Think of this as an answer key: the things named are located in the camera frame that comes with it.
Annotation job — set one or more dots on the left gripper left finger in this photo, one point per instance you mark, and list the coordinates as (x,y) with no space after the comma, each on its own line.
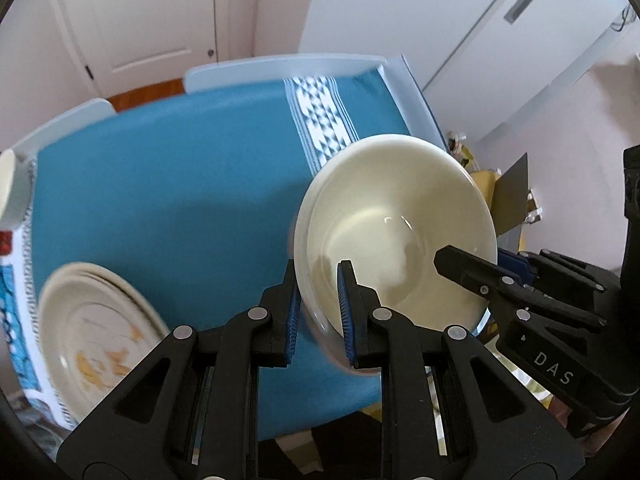
(188,410)

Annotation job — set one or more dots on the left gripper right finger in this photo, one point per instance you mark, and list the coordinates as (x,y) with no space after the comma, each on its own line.
(450,410)

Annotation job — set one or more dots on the white duck print plate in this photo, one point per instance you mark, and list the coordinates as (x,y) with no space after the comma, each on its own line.
(94,328)

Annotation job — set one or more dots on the cream yellow bowl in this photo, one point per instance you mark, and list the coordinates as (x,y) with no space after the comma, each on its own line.
(387,204)

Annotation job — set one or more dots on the white ceramic bowl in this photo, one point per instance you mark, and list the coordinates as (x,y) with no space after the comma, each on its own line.
(15,190)

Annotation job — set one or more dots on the teal blue tablecloth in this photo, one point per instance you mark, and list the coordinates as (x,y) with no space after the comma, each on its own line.
(189,199)

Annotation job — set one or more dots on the white wardrobe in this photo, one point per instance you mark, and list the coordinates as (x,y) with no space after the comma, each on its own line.
(478,62)

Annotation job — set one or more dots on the white door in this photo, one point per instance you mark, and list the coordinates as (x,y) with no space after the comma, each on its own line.
(129,44)

